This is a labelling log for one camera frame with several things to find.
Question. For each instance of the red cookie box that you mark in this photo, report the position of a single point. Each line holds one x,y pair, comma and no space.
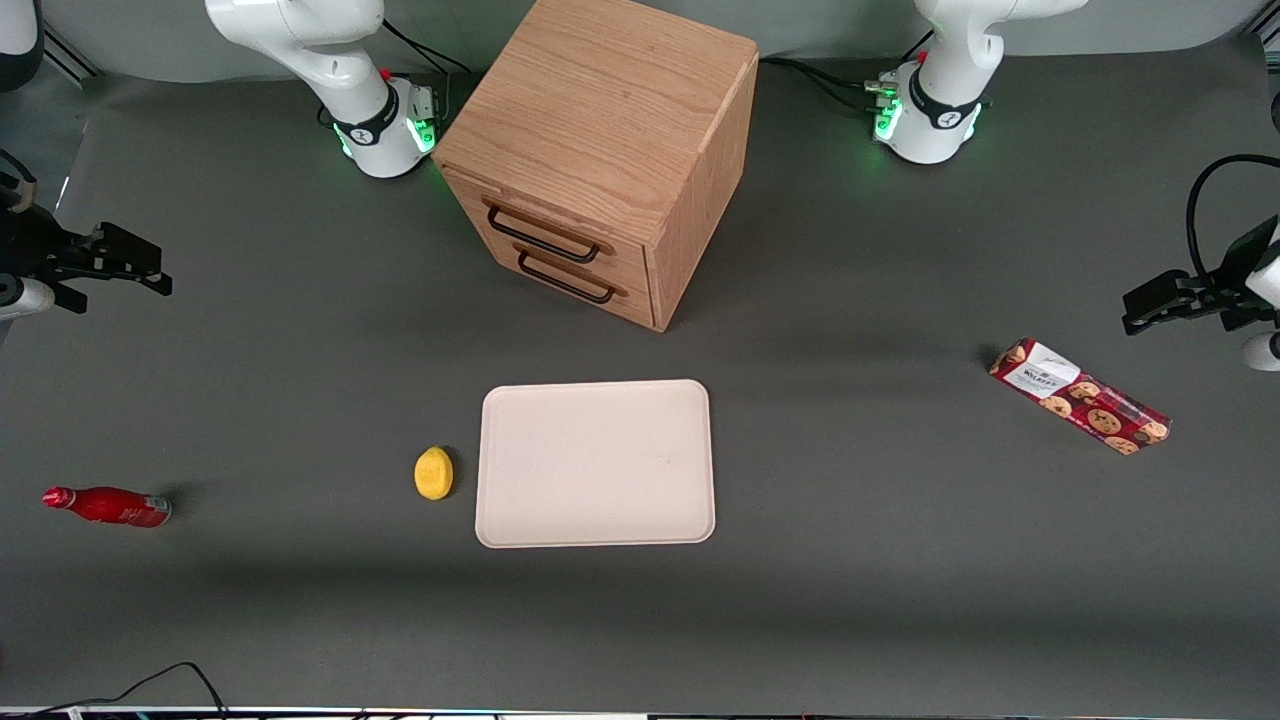
1080,398

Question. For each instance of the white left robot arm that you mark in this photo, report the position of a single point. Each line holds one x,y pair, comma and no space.
940,120

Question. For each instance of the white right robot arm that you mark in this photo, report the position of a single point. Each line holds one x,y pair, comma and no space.
300,40

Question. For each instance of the aluminium frame rail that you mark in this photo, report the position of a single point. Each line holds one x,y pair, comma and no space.
1265,40
70,52

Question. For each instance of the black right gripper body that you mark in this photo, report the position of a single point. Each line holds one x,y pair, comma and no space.
32,250

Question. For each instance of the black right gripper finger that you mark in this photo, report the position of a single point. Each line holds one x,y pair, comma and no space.
125,250
150,282

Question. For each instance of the wooden drawer front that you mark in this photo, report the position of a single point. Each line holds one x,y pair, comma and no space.
500,250

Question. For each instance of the red bottle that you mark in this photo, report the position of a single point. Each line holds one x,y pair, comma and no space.
110,506

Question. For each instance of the beige rectangular tray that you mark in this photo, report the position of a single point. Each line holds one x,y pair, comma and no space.
595,465

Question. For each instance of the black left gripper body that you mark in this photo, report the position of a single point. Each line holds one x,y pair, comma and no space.
1226,283

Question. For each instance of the oak wooden drawer cabinet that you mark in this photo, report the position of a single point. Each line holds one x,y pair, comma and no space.
600,100

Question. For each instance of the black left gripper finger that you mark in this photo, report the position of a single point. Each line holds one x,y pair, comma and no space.
1132,324
1160,292

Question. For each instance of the dark grey table mat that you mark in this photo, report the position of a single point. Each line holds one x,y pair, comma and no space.
900,600

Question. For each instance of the yellow lemon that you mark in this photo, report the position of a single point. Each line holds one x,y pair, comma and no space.
433,473

